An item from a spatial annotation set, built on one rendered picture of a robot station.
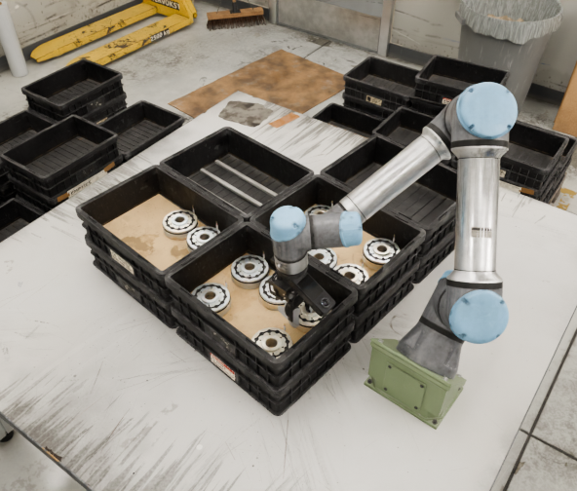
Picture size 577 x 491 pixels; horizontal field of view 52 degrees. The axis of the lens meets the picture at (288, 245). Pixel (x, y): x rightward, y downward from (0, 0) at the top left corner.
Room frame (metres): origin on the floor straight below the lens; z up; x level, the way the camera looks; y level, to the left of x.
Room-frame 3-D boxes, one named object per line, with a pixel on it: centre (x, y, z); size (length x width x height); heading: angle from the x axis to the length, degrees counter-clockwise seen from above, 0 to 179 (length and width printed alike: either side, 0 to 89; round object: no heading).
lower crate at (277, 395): (1.01, 0.07, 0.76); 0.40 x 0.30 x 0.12; 47
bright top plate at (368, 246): (1.21, -0.26, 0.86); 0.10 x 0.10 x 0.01
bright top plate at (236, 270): (1.14, 0.10, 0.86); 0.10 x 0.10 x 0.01
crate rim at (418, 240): (1.23, -0.13, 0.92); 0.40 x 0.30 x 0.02; 47
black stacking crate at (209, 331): (1.01, 0.07, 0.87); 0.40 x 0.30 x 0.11; 47
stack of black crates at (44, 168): (2.14, 0.97, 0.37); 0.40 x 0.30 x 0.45; 145
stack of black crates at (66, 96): (2.70, 1.06, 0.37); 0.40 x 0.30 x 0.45; 145
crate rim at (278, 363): (1.01, 0.07, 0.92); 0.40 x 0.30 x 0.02; 47
